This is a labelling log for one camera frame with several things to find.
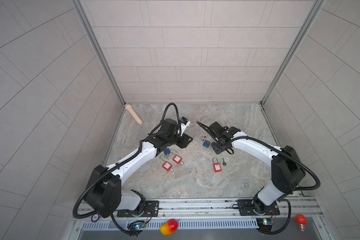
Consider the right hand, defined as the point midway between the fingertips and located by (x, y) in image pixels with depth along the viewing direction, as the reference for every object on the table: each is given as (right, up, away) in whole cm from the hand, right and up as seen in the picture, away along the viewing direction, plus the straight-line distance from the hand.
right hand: (217, 148), depth 87 cm
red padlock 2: (-29, -10, -4) cm, 31 cm away
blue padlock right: (-6, +2, +6) cm, 8 cm away
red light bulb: (+34, -28, -21) cm, 49 cm away
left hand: (-15, +8, -8) cm, 19 cm away
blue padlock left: (-30, -3, +2) cm, 30 cm away
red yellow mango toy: (-25, -29, -24) cm, 45 cm away
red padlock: (-1, -10, -4) cm, 11 cm away
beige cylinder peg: (-61, +25, +23) cm, 70 cm away
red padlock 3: (-23, -7, -1) cm, 24 cm away
